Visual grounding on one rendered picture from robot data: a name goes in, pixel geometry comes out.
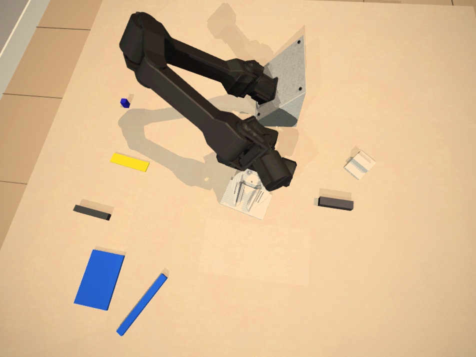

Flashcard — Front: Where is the yellow flat bar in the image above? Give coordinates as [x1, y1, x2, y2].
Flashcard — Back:
[110, 153, 150, 172]

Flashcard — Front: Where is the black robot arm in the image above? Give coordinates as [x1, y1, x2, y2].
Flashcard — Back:
[119, 11, 293, 192]

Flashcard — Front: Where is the blue flat bar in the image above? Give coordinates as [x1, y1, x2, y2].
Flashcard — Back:
[116, 273, 168, 336]

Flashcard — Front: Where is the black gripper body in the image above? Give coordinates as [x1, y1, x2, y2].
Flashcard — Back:
[216, 152, 297, 187]

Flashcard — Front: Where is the blue rectangular plate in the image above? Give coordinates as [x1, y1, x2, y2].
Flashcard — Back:
[74, 249, 125, 311]

